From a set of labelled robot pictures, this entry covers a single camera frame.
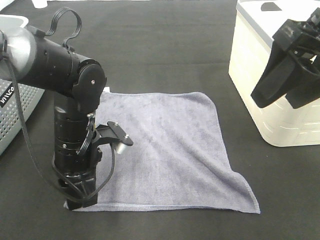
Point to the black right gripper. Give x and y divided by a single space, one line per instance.
295 43

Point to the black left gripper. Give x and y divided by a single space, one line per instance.
75 160

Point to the grey-blue microfibre towel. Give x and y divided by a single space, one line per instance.
178 159

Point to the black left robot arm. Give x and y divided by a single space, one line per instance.
27 57

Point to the white plastic basket grey rim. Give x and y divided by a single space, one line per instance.
256 22

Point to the grey perforated plastic basket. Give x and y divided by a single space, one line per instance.
30 96

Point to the black table cloth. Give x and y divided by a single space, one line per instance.
168 46

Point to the white cylindrical object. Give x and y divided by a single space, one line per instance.
39 4

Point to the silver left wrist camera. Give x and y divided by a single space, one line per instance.
114 135

